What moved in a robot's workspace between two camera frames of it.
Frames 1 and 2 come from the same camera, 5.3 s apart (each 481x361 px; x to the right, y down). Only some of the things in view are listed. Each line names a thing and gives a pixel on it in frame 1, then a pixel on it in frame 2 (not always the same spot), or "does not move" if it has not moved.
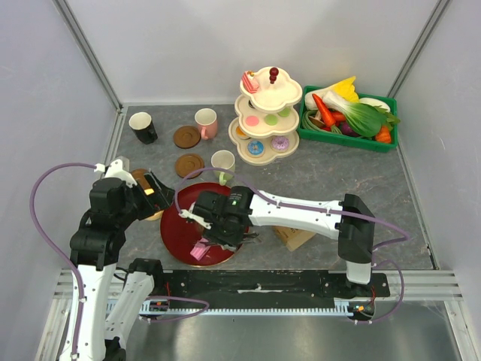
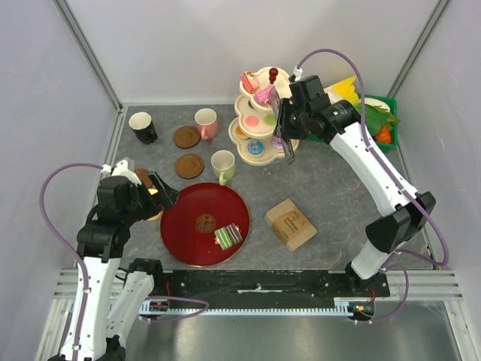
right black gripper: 213,236 -> 288,105
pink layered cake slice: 200,249 -> 262,95
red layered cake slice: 249,83 does not move
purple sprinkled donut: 279,143 does not move
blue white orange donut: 255,147 does not move
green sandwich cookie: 270,119 does not move
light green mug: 225,160 does not move
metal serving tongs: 247,238 -> 276,102
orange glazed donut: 240,132 does not move
